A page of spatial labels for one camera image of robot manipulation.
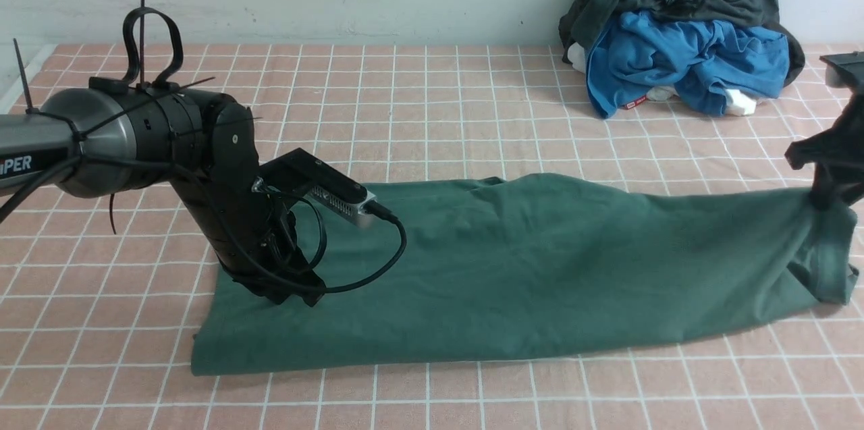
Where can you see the green long-sleeve top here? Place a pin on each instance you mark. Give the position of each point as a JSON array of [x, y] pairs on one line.
[[548, 266]]

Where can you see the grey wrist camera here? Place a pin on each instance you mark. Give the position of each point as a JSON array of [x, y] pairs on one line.
[[301, 174]]

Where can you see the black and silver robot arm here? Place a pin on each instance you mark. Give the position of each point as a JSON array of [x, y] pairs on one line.
[[110, 137]]

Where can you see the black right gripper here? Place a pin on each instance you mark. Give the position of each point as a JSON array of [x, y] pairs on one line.
[[836, 153]]

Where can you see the blue crumpled garment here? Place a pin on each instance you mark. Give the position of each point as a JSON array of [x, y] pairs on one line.
[[635, 52]]

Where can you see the pink checkered table cloth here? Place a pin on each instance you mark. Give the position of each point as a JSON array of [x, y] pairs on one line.
[[97, 327]]

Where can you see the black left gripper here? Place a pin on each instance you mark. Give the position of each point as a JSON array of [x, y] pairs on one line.
[[253, 234]]

